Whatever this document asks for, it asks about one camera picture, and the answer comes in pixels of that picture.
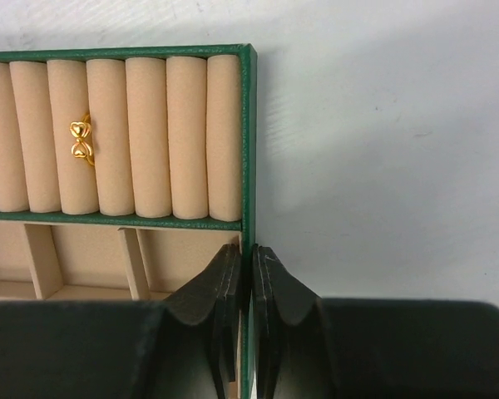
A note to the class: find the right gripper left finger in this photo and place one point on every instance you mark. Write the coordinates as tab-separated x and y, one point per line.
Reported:
184	346

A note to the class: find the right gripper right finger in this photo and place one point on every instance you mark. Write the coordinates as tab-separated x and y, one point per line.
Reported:
307	346

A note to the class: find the green tray with compartments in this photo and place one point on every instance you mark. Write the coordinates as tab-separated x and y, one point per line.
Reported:
123	171

